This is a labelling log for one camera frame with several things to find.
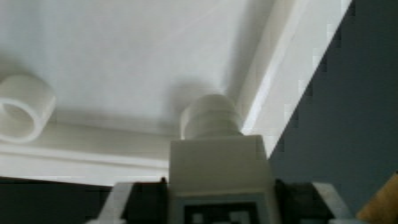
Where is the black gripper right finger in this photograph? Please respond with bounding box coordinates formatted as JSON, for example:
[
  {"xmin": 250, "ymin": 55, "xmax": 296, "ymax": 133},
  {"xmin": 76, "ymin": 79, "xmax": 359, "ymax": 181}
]
[{"xmin": 275, "ymin": 179, "xmax": 353, "ymax": 224}]

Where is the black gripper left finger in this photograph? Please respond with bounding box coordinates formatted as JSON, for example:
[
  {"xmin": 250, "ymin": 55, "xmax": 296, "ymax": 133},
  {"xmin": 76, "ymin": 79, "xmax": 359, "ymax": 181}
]
[{"xmin": 87, "ymin": 178, "xmax": 168, "ymax": 224}]

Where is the white table leg with tag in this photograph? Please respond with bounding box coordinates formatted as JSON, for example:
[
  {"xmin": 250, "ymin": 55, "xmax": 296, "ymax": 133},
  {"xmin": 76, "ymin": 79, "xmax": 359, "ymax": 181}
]
[{"xmin": 168, "ymin": 95, "xmax": 280, "ymax": 224}]

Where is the white square tabletop panel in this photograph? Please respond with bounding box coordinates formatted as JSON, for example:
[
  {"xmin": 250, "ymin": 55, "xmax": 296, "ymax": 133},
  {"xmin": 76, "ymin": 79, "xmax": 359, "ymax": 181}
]
[{"xmin": 0, "ymin": 0, "xmax": 353, "ymax": 185}]

